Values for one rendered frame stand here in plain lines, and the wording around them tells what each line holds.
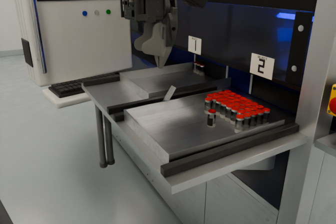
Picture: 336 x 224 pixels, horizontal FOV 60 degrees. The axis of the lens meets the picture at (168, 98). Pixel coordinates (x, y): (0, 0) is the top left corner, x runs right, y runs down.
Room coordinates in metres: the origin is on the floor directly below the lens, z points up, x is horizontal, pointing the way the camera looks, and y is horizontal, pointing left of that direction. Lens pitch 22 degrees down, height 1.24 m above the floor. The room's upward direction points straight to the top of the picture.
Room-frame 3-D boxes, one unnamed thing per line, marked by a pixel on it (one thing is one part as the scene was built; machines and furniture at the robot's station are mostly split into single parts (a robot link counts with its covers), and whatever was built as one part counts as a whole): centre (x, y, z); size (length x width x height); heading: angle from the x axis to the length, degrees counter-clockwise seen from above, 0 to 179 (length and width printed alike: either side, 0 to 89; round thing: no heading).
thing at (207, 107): (0.79, -0.12, 0.91); 0.02 x 0.02 x 0.05
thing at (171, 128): (0.71, -0.09, 0.90); 0.34 x 0.26 x 0.04; 119
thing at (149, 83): (1.06, -0.02, 0.90); 0.34 x 0.26 x 0.04; 119
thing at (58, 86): (1.27, 0.33, 0.82); 0.40 x 0.14 x 0.02; 128
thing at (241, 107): (0.76, -0.18, 0.91); 0.18 x 0.02 x 0.05; 29
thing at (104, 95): (0.88, -0.05, 0.87); 0.70 x 0.48 x 0.02; 29
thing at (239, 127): (0.67, -0.18, 0.91); 0.02 x 0.02 x 0.05
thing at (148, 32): (0.57, 0.04, 1.13); 0.06 x 0.03 x 0.09; 119
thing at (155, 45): (0.55, 0.02, 1.13); 0.06 x 0.03 x 0.09; 119
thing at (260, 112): (0.77, -0.20, 0.91); 0.18 x 0.02 x 0.05; 29
